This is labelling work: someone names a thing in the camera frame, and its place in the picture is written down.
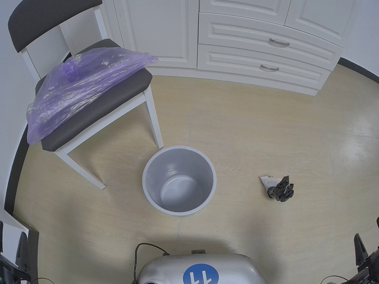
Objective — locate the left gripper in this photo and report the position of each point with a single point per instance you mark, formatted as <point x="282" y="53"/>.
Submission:
<point x="11" y="275"/>

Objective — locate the white wardrobe with drawers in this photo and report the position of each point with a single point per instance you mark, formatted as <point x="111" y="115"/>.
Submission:
<point x="237" y="25"/>

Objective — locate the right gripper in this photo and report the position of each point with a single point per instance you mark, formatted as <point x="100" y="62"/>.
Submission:
<point x="371" y="263"/>

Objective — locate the black plastic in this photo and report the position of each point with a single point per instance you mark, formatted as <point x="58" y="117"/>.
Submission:
<point x="279" y="191"/>

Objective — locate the white trash bin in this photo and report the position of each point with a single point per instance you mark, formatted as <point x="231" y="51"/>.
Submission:
<point x="177" y="182"/>

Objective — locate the purple plastic bag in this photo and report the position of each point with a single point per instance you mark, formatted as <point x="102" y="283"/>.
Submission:
<point x="88" y="78"/>

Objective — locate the white chair grey cushions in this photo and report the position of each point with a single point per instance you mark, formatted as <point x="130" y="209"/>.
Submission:
<point x="88" y="99"/>

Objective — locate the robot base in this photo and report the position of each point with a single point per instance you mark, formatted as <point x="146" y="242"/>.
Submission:
<point x="165" y="271"/>

